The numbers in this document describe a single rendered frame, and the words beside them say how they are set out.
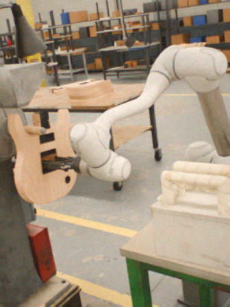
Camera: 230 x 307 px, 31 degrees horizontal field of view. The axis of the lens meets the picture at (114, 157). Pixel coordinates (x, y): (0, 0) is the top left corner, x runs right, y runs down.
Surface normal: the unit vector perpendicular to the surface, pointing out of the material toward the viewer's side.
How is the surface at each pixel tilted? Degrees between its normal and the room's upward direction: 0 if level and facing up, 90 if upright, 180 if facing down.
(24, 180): 87
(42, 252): 90
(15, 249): 90
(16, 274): 90
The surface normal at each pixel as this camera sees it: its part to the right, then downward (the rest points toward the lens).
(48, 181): 0.80, 0.04
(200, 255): -0.54, 0.34
